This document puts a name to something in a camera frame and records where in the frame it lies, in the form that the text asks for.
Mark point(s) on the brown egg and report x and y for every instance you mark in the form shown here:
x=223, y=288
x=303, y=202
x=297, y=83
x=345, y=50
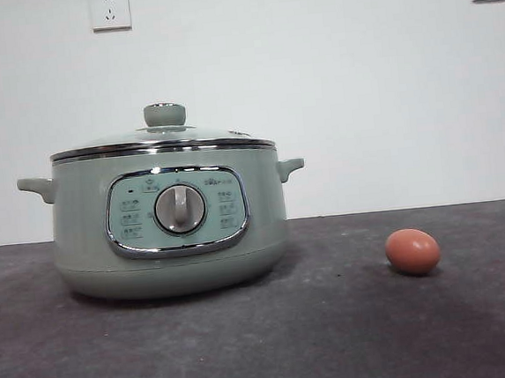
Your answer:
x=413, y=252

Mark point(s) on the pale green electric pot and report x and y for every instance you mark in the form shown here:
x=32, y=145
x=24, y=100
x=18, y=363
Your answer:
x=83, y=221

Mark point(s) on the glass lid with green knob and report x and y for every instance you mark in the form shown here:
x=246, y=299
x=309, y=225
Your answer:
x=164, y=115

